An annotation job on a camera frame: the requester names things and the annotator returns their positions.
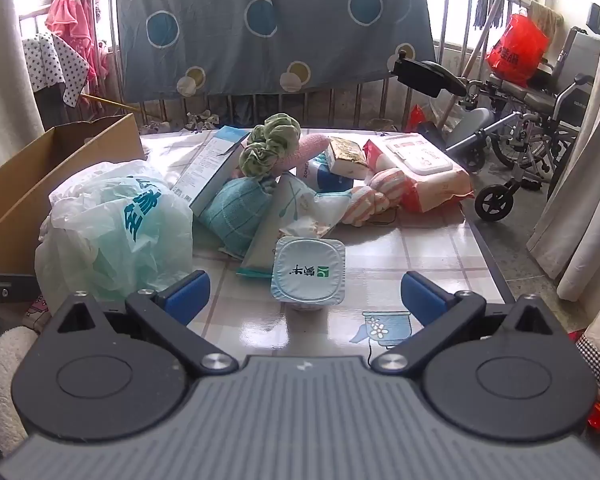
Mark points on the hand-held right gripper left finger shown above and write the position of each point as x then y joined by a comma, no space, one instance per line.
187,296

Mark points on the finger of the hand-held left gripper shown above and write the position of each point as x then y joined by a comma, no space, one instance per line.
5,288

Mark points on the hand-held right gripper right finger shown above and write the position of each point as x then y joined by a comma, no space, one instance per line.
422,299

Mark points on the teal checked cloth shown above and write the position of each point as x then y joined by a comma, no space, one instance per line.
232,215

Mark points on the white green plastic bag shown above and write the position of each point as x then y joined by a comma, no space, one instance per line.
115,230

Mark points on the white teal cotton swab packet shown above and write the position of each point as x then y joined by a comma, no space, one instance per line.
275,220

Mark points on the orange striped socks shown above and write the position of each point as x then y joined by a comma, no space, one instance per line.
375,192

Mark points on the large cardboard box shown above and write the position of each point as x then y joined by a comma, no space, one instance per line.
35,175

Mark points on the teal white carton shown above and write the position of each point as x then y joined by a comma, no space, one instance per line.
207,170

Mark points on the blue white pad pack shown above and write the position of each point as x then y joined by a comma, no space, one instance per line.
330,172

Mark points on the gold packet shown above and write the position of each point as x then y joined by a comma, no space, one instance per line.
347,157

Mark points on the green ruffled scrunchie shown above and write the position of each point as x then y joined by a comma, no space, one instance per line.
270,142

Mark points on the pink plush toy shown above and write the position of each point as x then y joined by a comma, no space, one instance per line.
307,152

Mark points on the yogurt cup with blue lid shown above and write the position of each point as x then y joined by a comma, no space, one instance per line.
307,270

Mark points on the pink wet wipes pack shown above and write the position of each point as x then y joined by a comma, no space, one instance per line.
425,165

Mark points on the beige sneaker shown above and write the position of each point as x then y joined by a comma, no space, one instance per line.
162,125
148,128

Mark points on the dark trim sneaker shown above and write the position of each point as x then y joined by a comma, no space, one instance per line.
195,122
211,119

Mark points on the small red plastic bag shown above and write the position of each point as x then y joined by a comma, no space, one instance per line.
416,116

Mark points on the white curtain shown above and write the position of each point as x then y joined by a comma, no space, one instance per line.
585,170
2,75

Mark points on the yellow stick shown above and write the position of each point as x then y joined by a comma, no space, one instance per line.
110,101

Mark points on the wheelchair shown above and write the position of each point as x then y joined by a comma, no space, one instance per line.
522,92

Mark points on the white star print cloth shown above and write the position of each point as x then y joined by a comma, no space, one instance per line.
50,62

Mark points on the metal window railing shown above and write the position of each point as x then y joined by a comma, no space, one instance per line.
113,75

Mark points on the large red plastic bag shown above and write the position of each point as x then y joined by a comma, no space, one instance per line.
517,50

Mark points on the pink garment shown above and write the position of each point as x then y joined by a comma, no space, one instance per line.
77,25

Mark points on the blue printed bedsheet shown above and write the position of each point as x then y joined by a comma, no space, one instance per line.
260,25

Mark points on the beige hanging cloth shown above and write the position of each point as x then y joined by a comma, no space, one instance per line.
545,17

